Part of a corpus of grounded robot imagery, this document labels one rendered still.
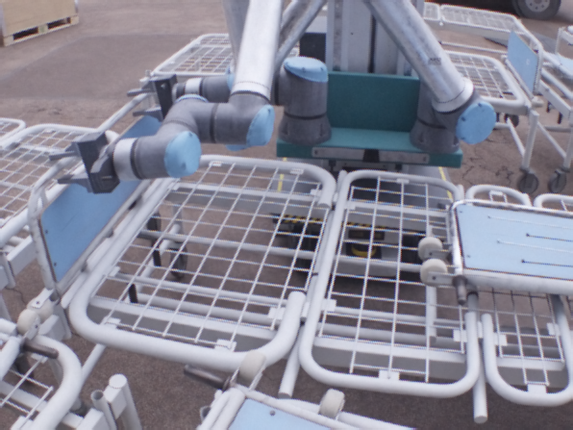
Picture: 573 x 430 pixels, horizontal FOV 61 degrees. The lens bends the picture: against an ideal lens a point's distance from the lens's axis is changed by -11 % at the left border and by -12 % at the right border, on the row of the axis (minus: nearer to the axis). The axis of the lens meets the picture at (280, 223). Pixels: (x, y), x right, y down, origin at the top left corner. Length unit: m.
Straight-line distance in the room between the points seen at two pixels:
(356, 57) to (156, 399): 1.36
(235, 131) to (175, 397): 0.88
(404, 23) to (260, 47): 0.47
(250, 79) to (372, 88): 0.86
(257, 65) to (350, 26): 0.84
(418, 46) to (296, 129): 0.55
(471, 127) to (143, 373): 1.28
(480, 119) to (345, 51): 0.56
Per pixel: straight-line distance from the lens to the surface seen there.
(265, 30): 1.25
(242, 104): 1.15
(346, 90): 1.97
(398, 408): 1.68
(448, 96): 1.66
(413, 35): 1.54
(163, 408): 1.67
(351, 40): 2.00
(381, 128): 2.03
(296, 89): 1.81
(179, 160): 1.07
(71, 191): 1.33
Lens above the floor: 1.31
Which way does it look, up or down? 33 degrees down
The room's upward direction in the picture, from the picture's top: straight up
